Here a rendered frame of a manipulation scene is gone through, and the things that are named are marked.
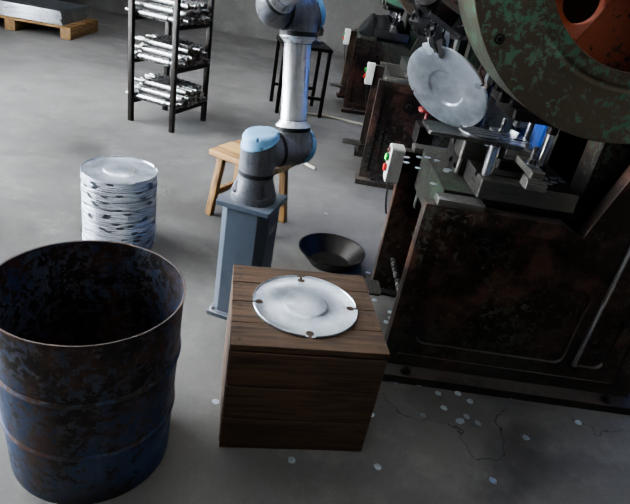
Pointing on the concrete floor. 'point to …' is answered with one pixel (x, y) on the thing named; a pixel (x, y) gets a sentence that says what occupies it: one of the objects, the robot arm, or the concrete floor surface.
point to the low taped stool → (237, 174)
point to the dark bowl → (331, 252)
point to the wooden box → (298, 373)
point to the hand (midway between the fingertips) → (444, 53)
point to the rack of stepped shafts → (170, 56)
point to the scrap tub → (84, 364)
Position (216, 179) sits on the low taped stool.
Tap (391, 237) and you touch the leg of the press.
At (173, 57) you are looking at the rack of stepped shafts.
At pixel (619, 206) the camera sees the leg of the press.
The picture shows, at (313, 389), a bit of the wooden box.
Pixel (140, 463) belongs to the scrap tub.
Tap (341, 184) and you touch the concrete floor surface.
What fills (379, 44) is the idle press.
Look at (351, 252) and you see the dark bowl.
